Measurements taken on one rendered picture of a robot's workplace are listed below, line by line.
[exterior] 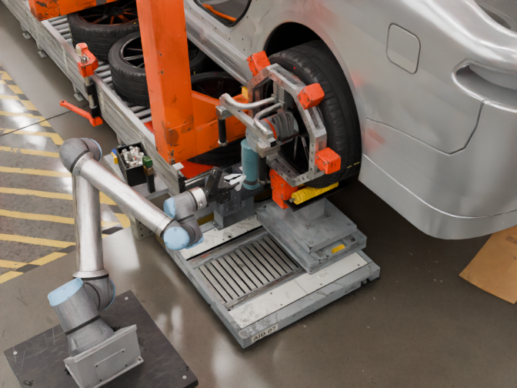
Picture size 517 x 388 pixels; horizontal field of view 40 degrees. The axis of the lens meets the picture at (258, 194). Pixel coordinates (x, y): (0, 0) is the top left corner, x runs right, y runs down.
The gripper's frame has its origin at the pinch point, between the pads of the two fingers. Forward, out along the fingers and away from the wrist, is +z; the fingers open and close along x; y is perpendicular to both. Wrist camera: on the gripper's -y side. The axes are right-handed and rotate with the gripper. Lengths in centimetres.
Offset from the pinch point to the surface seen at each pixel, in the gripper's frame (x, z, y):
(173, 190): -78, 1, 63
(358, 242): 8, 63, 67
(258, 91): -41, 35, -9
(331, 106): 7.3, 40.1, -24.0
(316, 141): 9.9, 31.1, -11.2
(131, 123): -128, 1, 47
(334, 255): 8, 47, 68
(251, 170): -25.4, 19.8, 22.6
